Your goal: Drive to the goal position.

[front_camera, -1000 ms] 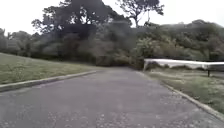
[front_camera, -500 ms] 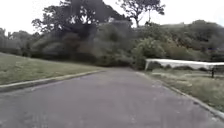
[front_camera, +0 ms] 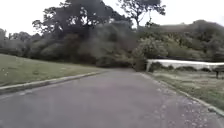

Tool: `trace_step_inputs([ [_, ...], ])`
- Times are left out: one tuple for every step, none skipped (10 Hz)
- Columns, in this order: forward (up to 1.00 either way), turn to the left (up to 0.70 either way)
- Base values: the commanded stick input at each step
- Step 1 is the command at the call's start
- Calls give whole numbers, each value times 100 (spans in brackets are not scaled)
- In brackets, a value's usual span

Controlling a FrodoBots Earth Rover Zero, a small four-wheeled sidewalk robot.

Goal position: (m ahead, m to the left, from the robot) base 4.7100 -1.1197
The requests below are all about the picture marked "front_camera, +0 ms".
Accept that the grey stone kerb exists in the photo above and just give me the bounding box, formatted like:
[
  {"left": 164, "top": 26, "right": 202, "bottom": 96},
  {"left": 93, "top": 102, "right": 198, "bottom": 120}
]
[{"left": 0, "top": 70, "right": 110, "bottom": 95}]

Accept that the flat grass verge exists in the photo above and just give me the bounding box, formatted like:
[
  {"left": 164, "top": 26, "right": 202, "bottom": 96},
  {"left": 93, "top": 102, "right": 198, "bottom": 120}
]
[{"left": 148, "top": 67, "right": 224, "bottom": 113}]

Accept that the long white wall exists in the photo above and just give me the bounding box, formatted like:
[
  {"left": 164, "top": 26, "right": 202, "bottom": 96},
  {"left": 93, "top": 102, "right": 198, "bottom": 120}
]
[{"left": 145, "top": 59, "right": 224, "bottom": 72}]

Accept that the dark bench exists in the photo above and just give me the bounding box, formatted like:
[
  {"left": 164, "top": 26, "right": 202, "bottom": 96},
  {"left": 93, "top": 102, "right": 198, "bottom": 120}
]
[{"left": 212, "top": 65, "right": 224, "bottom": 80}]

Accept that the grey asphalt road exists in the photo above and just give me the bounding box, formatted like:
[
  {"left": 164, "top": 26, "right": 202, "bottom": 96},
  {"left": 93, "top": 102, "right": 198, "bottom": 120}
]
[{"left": 0, "top": 68, "right": 224, "bottom": 128}]

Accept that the wood of dark trees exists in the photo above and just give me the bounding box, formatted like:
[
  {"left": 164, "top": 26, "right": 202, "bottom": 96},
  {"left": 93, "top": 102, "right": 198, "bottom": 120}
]
[{"left": 0, "top": 0, "right": 224, "bottom": 73}]

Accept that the pale stone kerb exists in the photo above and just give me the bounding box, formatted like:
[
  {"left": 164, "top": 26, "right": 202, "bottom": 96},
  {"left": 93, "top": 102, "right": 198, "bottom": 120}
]
[{"left": 139, "top": 71, "right": 224, "bottom": 118}]

